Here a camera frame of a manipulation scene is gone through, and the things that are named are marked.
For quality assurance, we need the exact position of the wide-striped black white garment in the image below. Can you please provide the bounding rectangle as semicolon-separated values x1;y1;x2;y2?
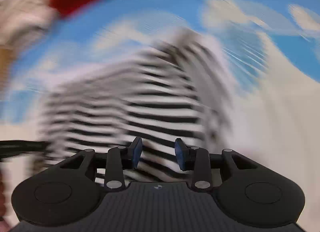
40;28;233;183

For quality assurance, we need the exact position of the blue white patterned bedspread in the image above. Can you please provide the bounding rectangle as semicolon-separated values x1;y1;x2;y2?
1;0;319;231

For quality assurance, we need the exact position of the cream folded quilt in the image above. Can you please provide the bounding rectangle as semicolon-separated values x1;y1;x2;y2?
1;0;58;49

